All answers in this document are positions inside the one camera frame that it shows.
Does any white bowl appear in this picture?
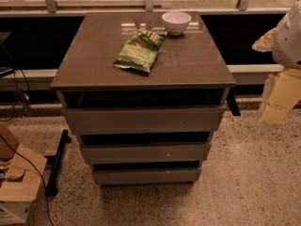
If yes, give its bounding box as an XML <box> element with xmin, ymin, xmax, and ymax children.
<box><xmin>162</xmin><ymin>11</ymin><xmax>191</xmax><ymax>35</ymax></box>

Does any grey drawer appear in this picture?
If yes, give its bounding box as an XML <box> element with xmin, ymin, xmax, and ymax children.
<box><xmin>65</xmin><ymin>106</ymin><xmax>225</xmax><ymax>136</ymax></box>
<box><xmin>92</xmin><ymin>168</ymin><xmax>201</xmax><ymax>186</ymax></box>
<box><xmin>81</xmin><ymin>142</ymin><xmax>211</xmax><ymax>165</ymax></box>

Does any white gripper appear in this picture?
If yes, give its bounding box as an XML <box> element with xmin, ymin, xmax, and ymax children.
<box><xmin>252</xmin><ymin>28</ymin><xmax>301</xmax><ymax>126</ymax></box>

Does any green chip bag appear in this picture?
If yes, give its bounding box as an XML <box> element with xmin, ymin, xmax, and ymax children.
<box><xmin>113</xmin><ymin>30</ymin><xmax>166</xmax><ymax>73</ymax></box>

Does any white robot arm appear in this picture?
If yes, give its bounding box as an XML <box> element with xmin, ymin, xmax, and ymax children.
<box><xmin>252</xmin><ymin>0</ymin><xmax>301</xmax><ymax>131</ymax></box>

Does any black cable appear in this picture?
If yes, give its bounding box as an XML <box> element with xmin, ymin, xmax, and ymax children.
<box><xmin>0</xmin><ymin>135</ymin><xmax>55</xmax><ymax>226</ymax></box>

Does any cardboard box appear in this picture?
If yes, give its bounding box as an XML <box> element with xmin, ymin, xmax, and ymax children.
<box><xmin>0</xmin><ymin>123</ymin><xmax>46</xmax><ymax>225</ymax></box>

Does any black stand leg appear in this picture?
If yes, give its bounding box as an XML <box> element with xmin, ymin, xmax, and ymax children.
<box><xmin>45</xmin><ymin>130</ymin><xmax>71</xmax><ymax>197</ymax></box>

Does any grey drawer cabinet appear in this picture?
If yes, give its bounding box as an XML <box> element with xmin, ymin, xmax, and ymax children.
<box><xmin>51</xmin><ymin>12</ymin><xmax>235</xmax><ymax>172</ymax></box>

